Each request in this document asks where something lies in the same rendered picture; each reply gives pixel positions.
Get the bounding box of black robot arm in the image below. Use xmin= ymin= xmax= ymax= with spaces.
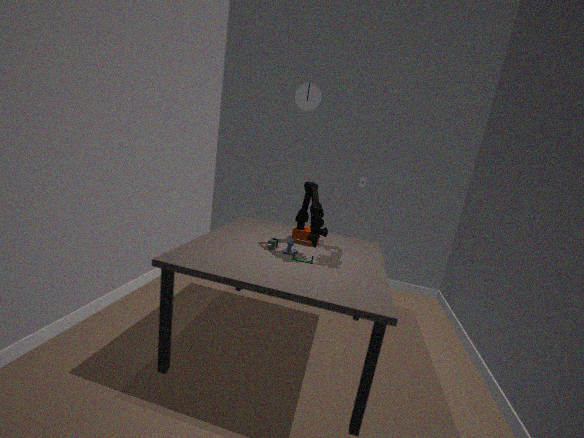
xmin=295 ymin=182 xmax=328 ymax=237

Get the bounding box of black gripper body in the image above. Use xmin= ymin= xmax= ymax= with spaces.
xmin=308 ymin=225 xmax=319 ymax=240

